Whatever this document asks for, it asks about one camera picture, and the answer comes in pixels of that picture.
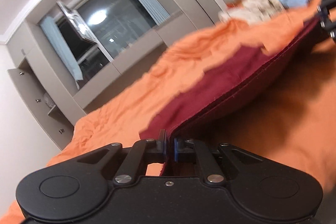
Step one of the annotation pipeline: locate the dark red t-shirt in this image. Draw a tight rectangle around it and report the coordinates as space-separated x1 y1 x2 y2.
140 16 320 174

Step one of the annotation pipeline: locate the cream white garment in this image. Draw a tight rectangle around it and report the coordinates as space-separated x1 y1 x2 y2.
218 0 285 25

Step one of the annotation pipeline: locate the orange bed sheet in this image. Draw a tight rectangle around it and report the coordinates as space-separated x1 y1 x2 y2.
0 0 336 224

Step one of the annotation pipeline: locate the grey window cabinet unit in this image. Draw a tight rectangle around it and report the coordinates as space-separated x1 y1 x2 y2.
7 0 220 149

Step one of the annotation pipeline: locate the light blue curtain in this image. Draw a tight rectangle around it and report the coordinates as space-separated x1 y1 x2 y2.
40 15 84 90

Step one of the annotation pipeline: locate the window with open pane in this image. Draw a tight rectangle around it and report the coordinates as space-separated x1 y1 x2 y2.
49 0 156 88

